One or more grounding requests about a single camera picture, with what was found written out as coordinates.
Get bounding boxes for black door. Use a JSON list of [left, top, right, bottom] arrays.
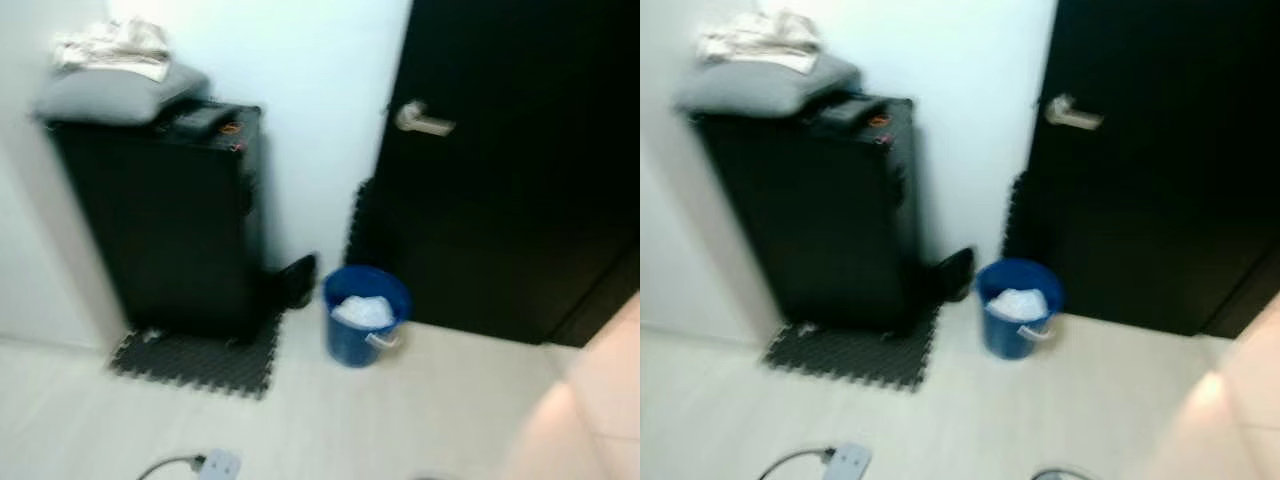
[[345, 0, 641, 349], [1003, 0, 1280, 339]]

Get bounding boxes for tall black case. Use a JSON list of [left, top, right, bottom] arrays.
[[48, 100, 269, 341], [690, 95, 921, 331]]

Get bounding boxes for grey pillow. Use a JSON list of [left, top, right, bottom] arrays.
[[32, 62, 211, 126], [672, 55, 863, 116]]

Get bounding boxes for crumpled white cloth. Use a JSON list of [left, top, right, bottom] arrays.
[[697, 10, 823, 73], [52, 18, 173, 83]]

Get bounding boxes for black foam floor mat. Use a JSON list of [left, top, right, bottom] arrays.
[[108, 310, 286, 401], [763, 305, 941, 391]]

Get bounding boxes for black foam mat tile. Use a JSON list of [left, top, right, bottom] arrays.
[[343, 178, 401, 269], [1001, 172, 1051, 263]]

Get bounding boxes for white plastic bag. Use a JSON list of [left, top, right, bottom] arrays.
[[988, 288, 1049, 321], [332, 295, 396, 329]]

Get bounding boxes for blue plastic bucket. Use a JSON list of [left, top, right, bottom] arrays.
[[322, 265, 413, 369], [975, 258, 1065, 361]]

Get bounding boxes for black shoe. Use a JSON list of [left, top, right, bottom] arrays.
[[925, 246, 976, 303], [268, 252, 319, 311]]

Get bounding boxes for silver door handle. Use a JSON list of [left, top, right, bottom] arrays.
[[1045, 94, 1105, 131], [393, 100, 457, 138]]

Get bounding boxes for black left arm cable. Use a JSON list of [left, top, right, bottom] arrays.
[[757, 447, 836, 480], [135, 454, 207, 480]]

